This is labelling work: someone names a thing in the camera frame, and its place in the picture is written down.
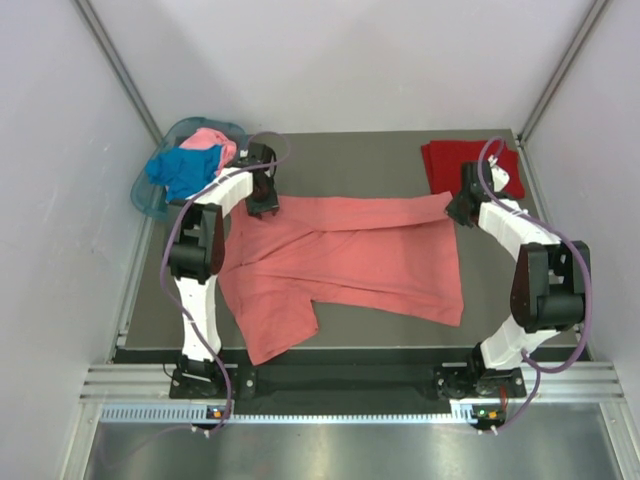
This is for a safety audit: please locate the salmon pink t-shirt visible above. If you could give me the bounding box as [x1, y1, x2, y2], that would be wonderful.
[218, 192, 464, 365]

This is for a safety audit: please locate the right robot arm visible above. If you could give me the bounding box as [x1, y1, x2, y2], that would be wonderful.
[436, 158, 590, 400]

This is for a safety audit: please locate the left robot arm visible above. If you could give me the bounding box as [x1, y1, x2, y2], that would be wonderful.
[161, 141, 279, 400]

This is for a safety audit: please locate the folded red t-shirt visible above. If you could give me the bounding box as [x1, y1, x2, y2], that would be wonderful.
[420, 140, 526, 200]

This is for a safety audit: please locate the blue t-shirt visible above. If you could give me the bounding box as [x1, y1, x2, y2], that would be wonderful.
[145, 145, 222, 203]

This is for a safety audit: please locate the light pink t-shirt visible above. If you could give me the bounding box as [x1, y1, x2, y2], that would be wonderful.
[179, 127, 238, 173]

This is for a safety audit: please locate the teal plastic basket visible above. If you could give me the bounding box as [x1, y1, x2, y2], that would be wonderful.
[130, 117, 248, 221]

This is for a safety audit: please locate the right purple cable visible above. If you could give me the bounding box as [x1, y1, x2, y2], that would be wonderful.
[474, 136, 593, 436]

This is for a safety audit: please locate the purple cable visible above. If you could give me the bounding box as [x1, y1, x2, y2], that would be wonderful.
[474, 136, 593, 436]
[158, 130, 292, 434]

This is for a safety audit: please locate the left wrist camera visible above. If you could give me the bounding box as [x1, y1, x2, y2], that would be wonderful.
[232, 142, 277, 176]

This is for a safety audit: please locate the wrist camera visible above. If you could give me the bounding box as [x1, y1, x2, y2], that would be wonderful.
[488, 155, 510, 193]
[232, 142, 277, 176]

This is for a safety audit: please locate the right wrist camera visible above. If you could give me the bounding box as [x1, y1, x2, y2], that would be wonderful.
[488, 155, 510, 193]

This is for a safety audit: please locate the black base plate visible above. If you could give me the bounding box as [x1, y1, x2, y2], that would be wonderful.
[200, 347, 527, 414]

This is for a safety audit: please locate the left aluminium corner post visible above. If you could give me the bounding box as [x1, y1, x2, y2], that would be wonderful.
[71, 0, 163, 145]

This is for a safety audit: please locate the aluminium corner post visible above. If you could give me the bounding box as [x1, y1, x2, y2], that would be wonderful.
[71, 0, 163, 145]
[516, 0, 612, 147]

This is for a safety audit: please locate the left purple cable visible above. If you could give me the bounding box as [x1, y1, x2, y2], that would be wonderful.
[158, 130, 292, 434]

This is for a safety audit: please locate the right aluminium corner post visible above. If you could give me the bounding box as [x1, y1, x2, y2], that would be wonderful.
[516, 0, 612, 147]

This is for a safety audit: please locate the slotted cable duct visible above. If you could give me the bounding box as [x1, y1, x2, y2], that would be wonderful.
[99, 402, 504, 425]

